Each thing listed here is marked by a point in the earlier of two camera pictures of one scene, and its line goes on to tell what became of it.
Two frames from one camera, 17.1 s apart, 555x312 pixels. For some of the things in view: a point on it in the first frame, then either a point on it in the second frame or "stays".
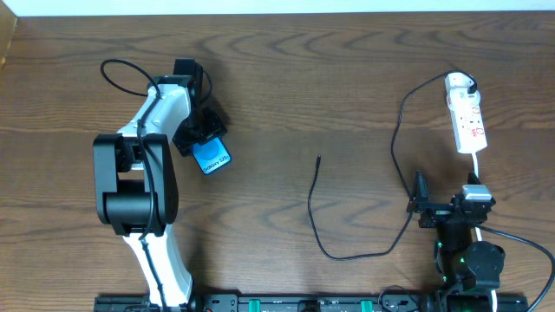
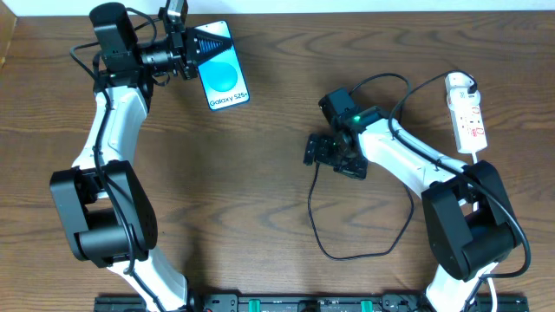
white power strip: [470, 128] stays
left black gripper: [201, 130] to [187, 52]
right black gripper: [436, 208] to [328, 152]
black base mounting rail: [309, 302] stays
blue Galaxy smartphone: [212, 155] to [222, 80]
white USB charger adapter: [457, 95] stays
